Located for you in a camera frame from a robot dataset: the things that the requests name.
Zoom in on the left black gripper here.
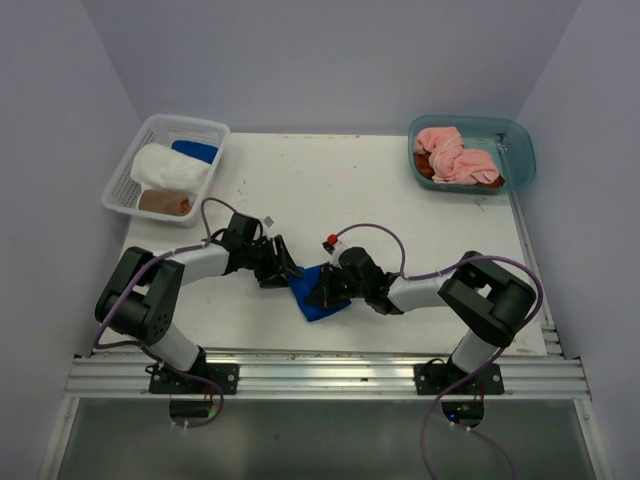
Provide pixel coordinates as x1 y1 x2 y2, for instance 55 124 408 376
242 234 302 287

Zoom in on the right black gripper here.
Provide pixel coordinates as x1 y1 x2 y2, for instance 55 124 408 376
305 264 368 308

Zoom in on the blue towel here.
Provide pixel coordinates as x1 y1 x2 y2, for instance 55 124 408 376
288 263 352 323
171 140 219 165

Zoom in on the orange brown patterned towel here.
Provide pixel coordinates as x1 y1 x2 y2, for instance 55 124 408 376
137 189 192 216

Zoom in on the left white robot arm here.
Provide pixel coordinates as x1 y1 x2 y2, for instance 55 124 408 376
94 213 303 394

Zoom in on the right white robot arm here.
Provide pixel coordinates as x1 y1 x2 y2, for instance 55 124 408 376
302 247 543 396

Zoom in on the blue rolled towel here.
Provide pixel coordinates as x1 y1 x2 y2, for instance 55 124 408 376
171 140 219 165

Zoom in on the white rolled towel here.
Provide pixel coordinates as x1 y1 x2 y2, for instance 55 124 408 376
130 143 211 196

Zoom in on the white plastic mesh basket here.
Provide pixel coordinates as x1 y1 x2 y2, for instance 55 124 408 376
101 114 230 228

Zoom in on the dark red towel in tub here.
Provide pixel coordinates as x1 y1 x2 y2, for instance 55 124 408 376
413 153 505 189

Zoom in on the pink crumpled towel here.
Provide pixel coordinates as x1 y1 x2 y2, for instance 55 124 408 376
413 126 503 186

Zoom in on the teal plastic tub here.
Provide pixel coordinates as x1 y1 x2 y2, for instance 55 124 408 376
408 115 536 195

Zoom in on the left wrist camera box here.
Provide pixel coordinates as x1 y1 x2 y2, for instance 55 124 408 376
262 216 274 229

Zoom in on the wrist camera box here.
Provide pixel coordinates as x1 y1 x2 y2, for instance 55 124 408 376
322 234 349 266
262 216 274 229

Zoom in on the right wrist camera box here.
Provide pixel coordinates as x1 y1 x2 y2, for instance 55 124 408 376
322 234 349 266

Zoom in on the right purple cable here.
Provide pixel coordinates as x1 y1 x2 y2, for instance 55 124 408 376
332 222 544 480

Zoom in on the aluminium mounting rail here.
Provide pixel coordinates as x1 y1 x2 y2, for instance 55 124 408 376
63 350 591 400

